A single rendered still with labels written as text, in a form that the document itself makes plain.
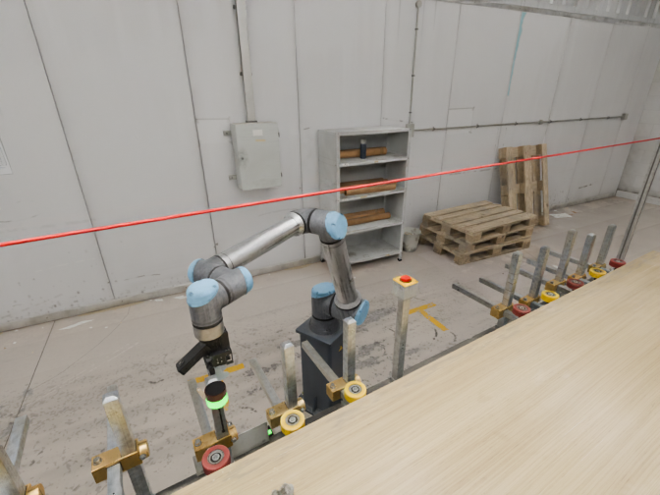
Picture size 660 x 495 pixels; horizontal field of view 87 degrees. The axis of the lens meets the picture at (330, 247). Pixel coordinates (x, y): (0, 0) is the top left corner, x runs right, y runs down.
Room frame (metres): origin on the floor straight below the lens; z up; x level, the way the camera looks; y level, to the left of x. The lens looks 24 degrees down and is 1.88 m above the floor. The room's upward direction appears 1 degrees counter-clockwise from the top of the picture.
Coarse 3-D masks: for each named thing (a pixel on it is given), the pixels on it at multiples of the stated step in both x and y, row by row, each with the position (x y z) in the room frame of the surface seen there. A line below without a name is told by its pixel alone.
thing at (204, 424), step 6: (192, 384) 1.02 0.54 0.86; (192, 390) 1.00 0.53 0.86; (192, 396) 0.97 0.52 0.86; (198, 396) 0.97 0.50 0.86; (198, 402) 0.94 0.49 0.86; (198, 408) 0.91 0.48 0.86; (198, 414) 0.88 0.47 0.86; (204, 414) 0.88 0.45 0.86; (198, 420) 0.86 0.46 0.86; (204, 420) 0.86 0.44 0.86; (204, 426) 0.84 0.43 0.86; (210, 426) 0.84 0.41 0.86; (204, 432) 0.81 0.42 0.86
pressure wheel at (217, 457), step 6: (210, 450) 0.72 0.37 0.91; (216, 450) 0.72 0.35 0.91; (222, 450) 0.72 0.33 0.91; (228, 450) 0.72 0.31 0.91; (204, 456) 0.70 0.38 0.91; (210, 456) 0.70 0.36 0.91; (216, 456) 0.69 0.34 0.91; (222, 456) 0.70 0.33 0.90; (228, 456) 0.70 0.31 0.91; (204, 462) 0.68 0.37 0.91; (210, 462) 0.68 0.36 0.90; (216, 462) 0.68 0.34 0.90; (222, 462) 0.68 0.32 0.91; (228, 462) 0.69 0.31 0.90; (204, 468) 0.66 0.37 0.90; (210, 468) 0.66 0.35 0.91; (216, 468) 0.66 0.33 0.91
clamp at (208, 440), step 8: (208, 432) 0.81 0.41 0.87; (232, 432) 0.81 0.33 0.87; (192, 440) 0.78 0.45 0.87; (200, 440) 0.78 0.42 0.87; (208, 440) 0.78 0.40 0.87; (216, 440) 0.78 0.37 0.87; (224, 440) 0.78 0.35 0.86; (232, 440) 0.79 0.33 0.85; (200, 448) 0.75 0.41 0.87; (200, 456) 0.74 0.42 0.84
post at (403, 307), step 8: (400, 304) 1.18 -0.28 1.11; (408, 304) 1.18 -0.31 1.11; (400, 312) 1.18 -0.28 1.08; (408, 312) 1.18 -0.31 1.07; (400, 320) 1.17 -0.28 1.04; (408, 320) 1.18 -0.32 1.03; (400, 328) 1.17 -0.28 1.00; (400, 336) 1.17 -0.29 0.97; (400, 344) 1.17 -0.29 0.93; (400, 352) 1.17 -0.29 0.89; (400, 360) 1.17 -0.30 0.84; (392, 368) 1.19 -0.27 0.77; (400, 368) 1.17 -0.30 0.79; (392, 376) 1.19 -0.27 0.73; (400, 376) 1.17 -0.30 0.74
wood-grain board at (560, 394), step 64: (640, 256) 2.03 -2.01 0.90; (576, 320) 1.35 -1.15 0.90; (640, 320) 1.35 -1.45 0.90; (448, 384) 0.97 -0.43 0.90; (512, 384) 0.97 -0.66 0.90; (576, 384) 0.96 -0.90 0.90; (640, 384) 0.96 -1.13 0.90; (320, 448) 0.72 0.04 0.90; (384, 448) 0.72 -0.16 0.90; (448, 448) 0.72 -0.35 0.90; (512, 448) 0.72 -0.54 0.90; (576, 448) 0.71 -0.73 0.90; (640, 448) 0.71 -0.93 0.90
